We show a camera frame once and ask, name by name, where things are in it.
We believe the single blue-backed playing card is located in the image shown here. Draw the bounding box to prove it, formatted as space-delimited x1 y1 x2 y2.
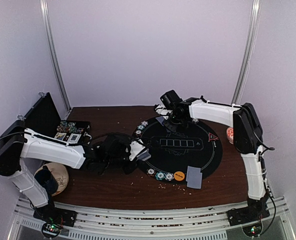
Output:
155 116 165 125

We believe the orange black 100 chip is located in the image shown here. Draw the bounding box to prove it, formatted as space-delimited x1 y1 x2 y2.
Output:
135 130 142 136
147 168 156 177

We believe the aluminium frame post right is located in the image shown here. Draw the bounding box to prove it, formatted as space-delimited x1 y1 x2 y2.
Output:
231 0 262 104

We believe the white playing card box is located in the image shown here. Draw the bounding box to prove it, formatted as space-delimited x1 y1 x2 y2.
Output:
67 133 81 144

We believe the aluminium frame post left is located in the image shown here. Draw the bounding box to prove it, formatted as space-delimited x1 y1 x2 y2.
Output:
40 0 72 112

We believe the round black poker mat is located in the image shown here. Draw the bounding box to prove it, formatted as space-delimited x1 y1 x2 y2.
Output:
132 117 223 184

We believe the chips row in case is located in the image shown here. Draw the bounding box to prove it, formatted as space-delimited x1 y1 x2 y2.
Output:
57 121 78 133

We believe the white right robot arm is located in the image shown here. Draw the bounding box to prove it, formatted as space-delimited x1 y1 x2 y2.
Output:
154 90 265 201

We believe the blue-backed playing card box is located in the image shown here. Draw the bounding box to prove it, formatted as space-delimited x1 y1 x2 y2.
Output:
54 132 66 141

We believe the red triangular all-in marker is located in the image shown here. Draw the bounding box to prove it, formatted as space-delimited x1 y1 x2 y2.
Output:
208 132 219 142

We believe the yellow big blind button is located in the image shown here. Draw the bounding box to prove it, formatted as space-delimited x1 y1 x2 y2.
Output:
174 171 185 182

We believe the red white patterned bowl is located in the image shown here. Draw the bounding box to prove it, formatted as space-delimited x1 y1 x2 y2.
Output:
226 127 233 145

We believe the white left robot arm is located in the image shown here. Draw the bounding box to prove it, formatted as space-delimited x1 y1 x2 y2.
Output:
0 120 151 222

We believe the blue green 50 chip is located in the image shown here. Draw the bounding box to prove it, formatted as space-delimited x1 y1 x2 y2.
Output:
137 125 145 131
155 172 165 181

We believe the black poker set case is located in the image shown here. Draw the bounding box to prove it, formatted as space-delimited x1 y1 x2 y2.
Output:
18 92 91 143

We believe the blue playing card deck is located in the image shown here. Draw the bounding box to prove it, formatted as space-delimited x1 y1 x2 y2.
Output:
137 150 151 161

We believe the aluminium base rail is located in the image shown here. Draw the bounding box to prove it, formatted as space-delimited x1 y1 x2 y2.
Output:
6 196 296 240

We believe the aluminium frame post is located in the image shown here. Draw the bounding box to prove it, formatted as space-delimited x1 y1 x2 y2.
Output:
231 0 262 104
40 0 72 112

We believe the dark blue mug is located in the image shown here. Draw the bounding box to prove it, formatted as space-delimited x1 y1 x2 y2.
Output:
35 165 59 195

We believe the beige patterned plate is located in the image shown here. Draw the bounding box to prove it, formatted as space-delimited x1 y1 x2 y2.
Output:
34 162 69 196

